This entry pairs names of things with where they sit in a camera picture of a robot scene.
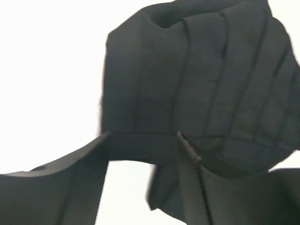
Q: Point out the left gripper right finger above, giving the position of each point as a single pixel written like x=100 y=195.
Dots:
x=217 y=193

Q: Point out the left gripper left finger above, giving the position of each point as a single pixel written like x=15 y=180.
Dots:
x=66 y=191

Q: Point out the black pleated skirt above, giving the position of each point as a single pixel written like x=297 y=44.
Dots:
x=221 y=72

